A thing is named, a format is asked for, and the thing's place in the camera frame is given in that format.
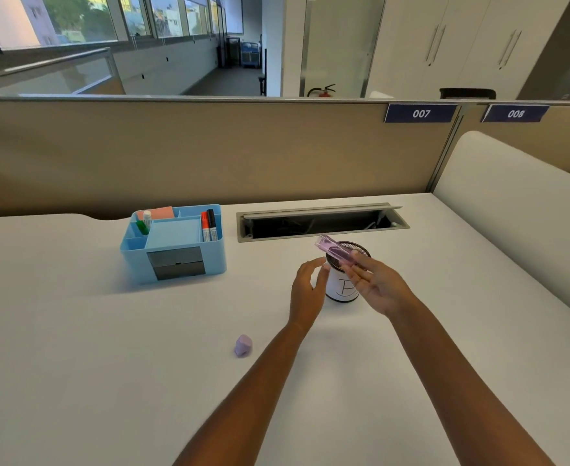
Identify person's left hand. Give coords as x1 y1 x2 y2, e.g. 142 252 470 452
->
289 259 332 331

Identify person's right hand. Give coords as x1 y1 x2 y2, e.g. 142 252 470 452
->
345 250 415 320

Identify translucent purple pen case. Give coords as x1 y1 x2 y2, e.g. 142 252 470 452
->
314 234 363 268

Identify person's left forearm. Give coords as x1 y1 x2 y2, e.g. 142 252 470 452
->
172 321 312 466

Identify person's right forearm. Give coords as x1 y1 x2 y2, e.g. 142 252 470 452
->
388 297 557 466

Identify black mesh pen holder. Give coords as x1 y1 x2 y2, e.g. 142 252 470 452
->
324 241 372 303

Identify grey organizer drawer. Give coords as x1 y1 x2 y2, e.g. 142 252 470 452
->
147 246 207 281

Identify light blue note pad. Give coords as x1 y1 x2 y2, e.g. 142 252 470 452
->
144 219 203 250

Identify blue desk number label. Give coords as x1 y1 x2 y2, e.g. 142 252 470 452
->
384 104 458 124
480 105 551 124

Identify white side divider panel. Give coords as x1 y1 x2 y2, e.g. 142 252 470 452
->
432 130 570 329

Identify beige desk partition panel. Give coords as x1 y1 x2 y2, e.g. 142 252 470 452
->
452 100 570 177
0 94 465 220

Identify light blue desk organizer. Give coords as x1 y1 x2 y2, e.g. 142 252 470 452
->
120 204 228 287

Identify black chair back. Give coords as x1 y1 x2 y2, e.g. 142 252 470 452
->
439 87 497 100

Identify frosted glass door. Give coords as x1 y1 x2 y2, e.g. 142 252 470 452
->
299 0 387 98

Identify blue trolley cart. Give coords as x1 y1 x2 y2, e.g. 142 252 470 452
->
240 40 261 69

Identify row of windows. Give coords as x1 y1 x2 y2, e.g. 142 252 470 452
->
0 0 227 56

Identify grey desk cable tray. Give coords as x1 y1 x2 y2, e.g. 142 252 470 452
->
236 203 411 243

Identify white cabinet with metal handles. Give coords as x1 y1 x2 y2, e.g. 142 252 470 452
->
365 0 570 100

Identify glass balustrade with metal rail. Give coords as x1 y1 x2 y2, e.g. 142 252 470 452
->
0 47 126 97

